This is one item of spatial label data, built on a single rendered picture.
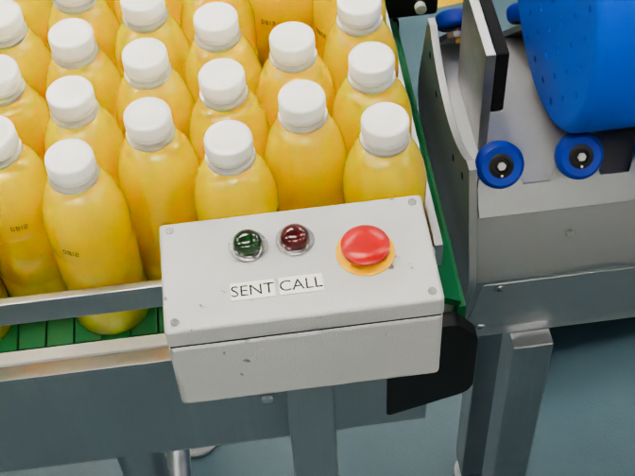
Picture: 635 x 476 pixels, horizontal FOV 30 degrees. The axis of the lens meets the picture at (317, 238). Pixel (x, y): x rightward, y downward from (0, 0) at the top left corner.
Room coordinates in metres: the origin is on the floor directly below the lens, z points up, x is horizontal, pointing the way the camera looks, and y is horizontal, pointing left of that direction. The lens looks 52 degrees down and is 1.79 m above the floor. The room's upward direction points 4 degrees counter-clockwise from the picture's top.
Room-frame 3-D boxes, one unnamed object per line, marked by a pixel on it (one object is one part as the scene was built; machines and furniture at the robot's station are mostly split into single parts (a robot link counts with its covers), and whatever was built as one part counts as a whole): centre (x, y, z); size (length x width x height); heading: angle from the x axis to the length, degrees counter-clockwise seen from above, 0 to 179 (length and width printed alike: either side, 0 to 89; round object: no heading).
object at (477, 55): (0.83, -0.17, 0.99); 0.10 x 0.02 x 0.12; 4
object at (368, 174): (0.66, -0.06, 0.99); 0.07 x 0.07 x 0.19
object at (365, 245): (0.53, -0.03, 1.11); 0.04 x 0.04 x 0.01
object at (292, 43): (0.76, 0.01, 1.09); 0.04 x 0.04 x 0.02
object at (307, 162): (0.69, 0.01, 0.99); 0.07 x 0.07 x 0.19
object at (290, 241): (0.55, 0.02, 1.11); 0.02 x 0.02 x 0.01
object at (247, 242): (0.54, 0.05, 1.11); 0.02 x 0.02 x 0.01
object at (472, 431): (0.91, -0.23, 0.31); 0.06 x 0.06 x 0.63; 4
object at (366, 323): (0.53, 0.02, 1.05); 0.20 x 0.10 x 0.10; 94
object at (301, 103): (0.69, 0.01, 1.09); 0.04 x 0.04 x 0.02
